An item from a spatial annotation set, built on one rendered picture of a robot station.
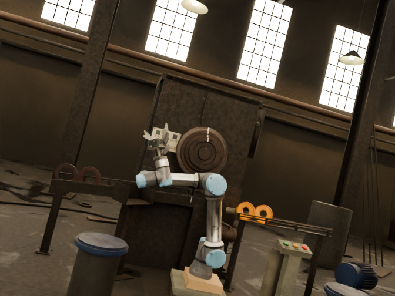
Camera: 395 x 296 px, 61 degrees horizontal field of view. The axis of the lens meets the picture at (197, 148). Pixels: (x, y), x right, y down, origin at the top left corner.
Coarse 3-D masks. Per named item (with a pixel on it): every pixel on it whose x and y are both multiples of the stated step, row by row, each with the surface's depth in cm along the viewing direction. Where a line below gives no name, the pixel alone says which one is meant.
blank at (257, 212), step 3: (258, 207) 294; (261, 207) 293; (264, 207) 292; (267, 207) 290; (255, 210) 294; (258, 210) 293; (261, 210) 292; (267, 210) 290; (270, 210) 289; (255, 213) 294; (258, 213) 293; (267, 213) 290; (270, 213) 289; (267, 216) 290; (270, 216) 289; (264, 219) 290; (261, 222) 291; (264, 222) 290
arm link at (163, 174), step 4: (156, 168) 187; (160, 168) 186; (164, 168) 186; (168, 168) 188; (156, 172) 186; (160, 172) 186; (164, 172) 185; (168, 172) 187; (160, 176) 185; (164, 176) 185; (168, 176) 186; (160, 180) 185; (164, 180) 185; (168, 180) 185; (160, 184) 185; (164, 184) 184; (168, 184) 185
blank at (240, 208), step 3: (240, 204) 300; (243, 204) 299; (246, 204) 298; (249, 204) 297; (237, 207) 300; (240, 207) 299; (243, 207) 299; (249, 207) 296; (252, 207) 295; (237, 210) 300; (240, 210) 299; (249, 210) 296; (252, 210) 295; (243, 213) 300; (249, 213) 296; (252, 213) 295; (249, 216) 295; (243, 219) 297; (246, 219) 296
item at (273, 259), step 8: (272, 248) 257; (272, 256) 255; (280, 256) 253; (272, 264) 254; (280, 264) 254; (272, 272) 253; (264, 280) 256; (272, 280) 252; (264, 288) 254; (272, 288) 252
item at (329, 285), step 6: (330, 282) 234; (324, 288) 225; (330, 288) 221; (336, 288) 223; (342, 288) 226; (348, 288) 230; (354, 288) 234; (330, 294) 217; (336, 294) 214; (342, 294) 213; (348, 294) 216; (354, 294) 220; (360, 294) 223; (366, 294) 227
